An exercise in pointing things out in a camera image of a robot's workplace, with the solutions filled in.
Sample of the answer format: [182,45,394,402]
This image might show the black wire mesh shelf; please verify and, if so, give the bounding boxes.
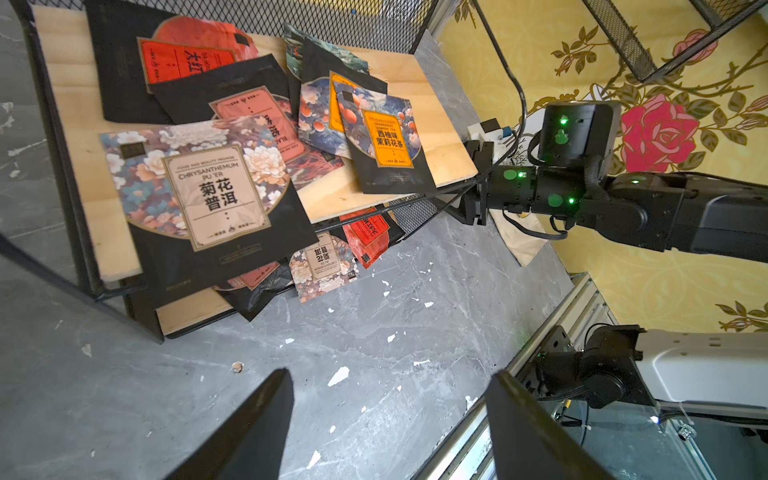
[8,0,529,343]

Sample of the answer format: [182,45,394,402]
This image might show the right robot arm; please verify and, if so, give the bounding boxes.
[451,101,767,431]

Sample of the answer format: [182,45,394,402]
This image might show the black wire wall basket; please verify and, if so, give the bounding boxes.
[584,0,767,84]

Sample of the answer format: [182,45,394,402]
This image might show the pink label black tea bag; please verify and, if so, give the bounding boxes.
[151,54,309,163]

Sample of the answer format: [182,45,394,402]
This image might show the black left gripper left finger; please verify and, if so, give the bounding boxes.
[167,368,294,479]

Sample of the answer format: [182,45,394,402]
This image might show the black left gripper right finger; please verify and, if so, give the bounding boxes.
[484,370,611,480]

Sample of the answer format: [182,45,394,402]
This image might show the red label tea bag upper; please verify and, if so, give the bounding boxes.
[84,1,258,124]

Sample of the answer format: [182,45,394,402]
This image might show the chrysanthemum pu'er tea bag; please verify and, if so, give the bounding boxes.
[100,115,318,308]

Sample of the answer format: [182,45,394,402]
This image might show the orange label tea bag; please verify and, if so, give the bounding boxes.
[334,81,437,195]

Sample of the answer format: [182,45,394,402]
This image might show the red tea bag lower shelf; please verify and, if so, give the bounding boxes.
[342,213,405,269]

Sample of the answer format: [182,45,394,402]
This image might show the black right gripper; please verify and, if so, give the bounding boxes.
[447,101,621,227]

